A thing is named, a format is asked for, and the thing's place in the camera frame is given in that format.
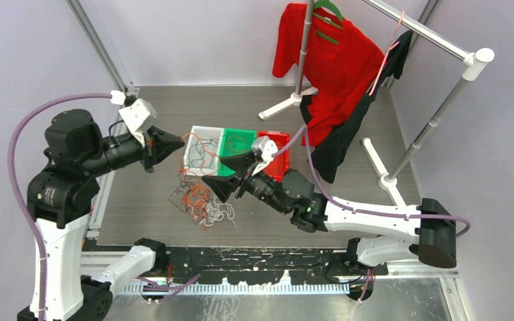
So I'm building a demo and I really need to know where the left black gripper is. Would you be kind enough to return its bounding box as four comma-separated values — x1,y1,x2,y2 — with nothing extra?
84,122,185,174

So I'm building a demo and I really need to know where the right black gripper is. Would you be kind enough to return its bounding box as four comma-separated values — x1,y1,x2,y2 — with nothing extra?
202,149,290,215

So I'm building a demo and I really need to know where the orange cable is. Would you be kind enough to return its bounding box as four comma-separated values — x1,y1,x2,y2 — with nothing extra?
226,134,250,156
175,132,222,223

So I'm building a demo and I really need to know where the white thin cable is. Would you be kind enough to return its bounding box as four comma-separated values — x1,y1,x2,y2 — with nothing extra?
199,197,236,229

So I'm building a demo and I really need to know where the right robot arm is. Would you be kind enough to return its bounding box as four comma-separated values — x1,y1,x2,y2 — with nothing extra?
202,152,457,275

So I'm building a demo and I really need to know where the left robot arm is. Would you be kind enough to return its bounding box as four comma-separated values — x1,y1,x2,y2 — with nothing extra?
17,109,184,320

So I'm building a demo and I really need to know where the green plastic bin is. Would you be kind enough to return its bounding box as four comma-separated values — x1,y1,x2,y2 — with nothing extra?
218,128,257,176

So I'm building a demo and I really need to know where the white plastic bin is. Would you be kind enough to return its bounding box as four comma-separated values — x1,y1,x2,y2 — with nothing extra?
183,126,224,177

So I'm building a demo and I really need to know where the red plastic bin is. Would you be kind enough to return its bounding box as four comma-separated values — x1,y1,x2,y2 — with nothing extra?
256,130,292,183

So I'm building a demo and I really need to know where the black t-shirt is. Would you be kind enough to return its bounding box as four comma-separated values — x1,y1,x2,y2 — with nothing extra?
300,31,413,183

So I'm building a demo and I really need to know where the red t-shirt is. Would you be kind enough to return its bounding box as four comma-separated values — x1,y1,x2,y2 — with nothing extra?
272,3,384,146

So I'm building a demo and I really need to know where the green clothes hanger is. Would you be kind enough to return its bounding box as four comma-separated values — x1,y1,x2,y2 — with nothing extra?
313,0,344,30

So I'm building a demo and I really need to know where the pink clothes hanger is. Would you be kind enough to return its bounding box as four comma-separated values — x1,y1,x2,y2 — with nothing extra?
367,11,405,96

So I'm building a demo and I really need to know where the metal clothes rack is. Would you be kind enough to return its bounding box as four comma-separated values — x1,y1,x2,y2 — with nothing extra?
258,0,495,209

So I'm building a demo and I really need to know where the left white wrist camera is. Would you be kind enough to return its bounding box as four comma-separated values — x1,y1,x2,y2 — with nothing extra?
118,98,158,147

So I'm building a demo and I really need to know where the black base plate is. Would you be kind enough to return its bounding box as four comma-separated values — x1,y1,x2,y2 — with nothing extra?
143,247,367,286

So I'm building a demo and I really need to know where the aluminium frame rail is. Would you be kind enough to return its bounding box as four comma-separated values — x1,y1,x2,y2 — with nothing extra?
56,247,460,297

